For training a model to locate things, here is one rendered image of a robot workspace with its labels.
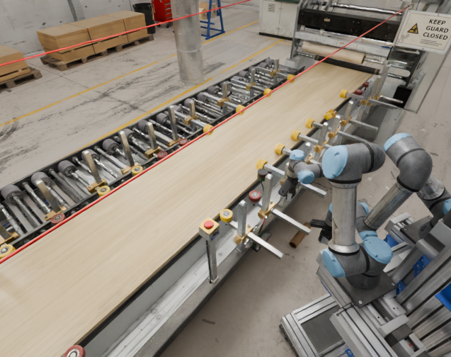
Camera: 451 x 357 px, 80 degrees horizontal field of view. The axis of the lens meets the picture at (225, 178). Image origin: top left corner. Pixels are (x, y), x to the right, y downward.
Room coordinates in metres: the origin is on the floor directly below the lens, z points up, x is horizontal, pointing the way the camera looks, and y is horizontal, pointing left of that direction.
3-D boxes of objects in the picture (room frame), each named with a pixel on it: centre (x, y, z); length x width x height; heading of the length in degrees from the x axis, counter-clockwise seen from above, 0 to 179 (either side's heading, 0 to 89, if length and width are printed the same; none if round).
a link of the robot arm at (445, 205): (0.81, -1.07, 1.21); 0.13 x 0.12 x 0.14; 2
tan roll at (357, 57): (3.47, -1.55, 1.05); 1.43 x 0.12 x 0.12; 49
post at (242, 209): (0.95, -0.09, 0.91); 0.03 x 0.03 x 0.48; 49
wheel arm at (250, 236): (0.96, -0.15, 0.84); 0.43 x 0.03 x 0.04; 49
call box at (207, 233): (0.76, 0.08, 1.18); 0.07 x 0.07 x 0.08; 49
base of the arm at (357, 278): (0.60, -0.62, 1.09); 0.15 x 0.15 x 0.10
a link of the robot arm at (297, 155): (1.13, -0.39, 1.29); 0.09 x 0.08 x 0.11; 10
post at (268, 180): (1.14, -0.26, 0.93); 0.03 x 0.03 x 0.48; 49
